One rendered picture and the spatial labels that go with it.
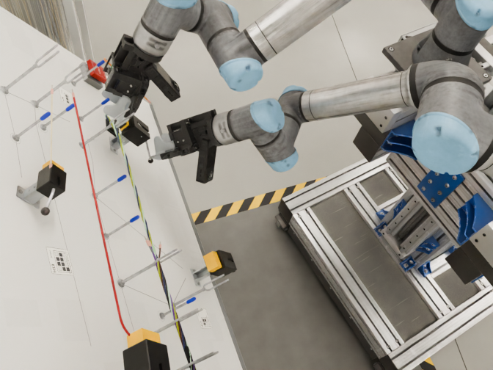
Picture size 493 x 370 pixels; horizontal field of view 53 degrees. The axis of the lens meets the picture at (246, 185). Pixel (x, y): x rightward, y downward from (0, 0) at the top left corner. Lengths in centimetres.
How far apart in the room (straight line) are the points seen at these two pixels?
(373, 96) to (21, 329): 80
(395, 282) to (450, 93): 132
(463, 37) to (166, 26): 74
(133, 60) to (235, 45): 22
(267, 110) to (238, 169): 143
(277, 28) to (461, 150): 40
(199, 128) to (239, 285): 118
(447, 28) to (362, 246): 111
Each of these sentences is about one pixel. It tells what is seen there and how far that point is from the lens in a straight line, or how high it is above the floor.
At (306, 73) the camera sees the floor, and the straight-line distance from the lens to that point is 295.
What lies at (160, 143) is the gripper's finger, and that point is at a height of 108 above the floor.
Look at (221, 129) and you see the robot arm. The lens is 111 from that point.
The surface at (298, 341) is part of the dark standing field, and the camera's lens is 221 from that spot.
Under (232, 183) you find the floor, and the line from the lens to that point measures 244.
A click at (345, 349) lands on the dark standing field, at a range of 226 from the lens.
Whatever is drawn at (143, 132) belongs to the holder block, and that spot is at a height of 114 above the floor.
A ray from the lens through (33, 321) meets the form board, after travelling 80.
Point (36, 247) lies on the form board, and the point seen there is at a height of 133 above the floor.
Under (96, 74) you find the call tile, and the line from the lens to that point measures 131.
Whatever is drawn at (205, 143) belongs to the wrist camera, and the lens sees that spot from 117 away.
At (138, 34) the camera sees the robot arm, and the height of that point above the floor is 139.
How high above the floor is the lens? 210
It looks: 59 degrees down
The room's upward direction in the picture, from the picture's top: 15 degrees clockwise
